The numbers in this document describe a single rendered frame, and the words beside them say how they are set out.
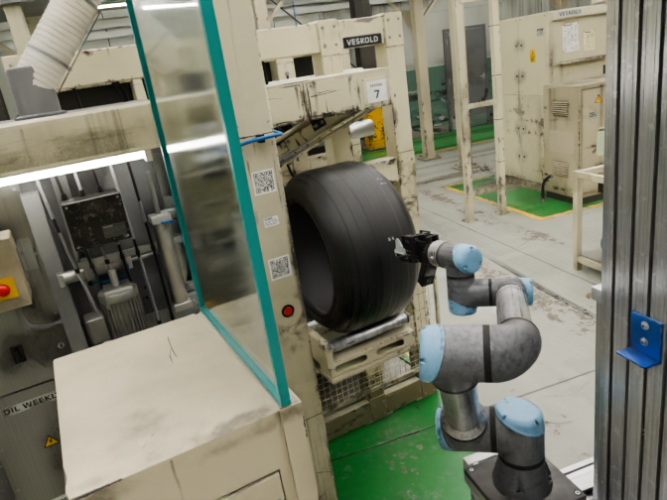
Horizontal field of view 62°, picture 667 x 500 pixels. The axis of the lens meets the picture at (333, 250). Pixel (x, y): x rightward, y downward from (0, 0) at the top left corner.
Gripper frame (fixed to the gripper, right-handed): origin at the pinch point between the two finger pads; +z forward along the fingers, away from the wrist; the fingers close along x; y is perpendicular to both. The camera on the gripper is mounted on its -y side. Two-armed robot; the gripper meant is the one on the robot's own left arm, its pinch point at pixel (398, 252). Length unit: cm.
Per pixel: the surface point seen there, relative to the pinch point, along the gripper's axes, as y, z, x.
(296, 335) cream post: -24.5, 26.5, 30.5
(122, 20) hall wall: 292, 921, -98
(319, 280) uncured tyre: -17, 55, 6
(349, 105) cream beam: 49, 43, -17
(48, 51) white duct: 80, 41, 80
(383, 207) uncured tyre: 14.1, 5.9, -1.1
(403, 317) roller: -30.2, 19.7, -9.2
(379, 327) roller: -30.3, 19.6, 1.4
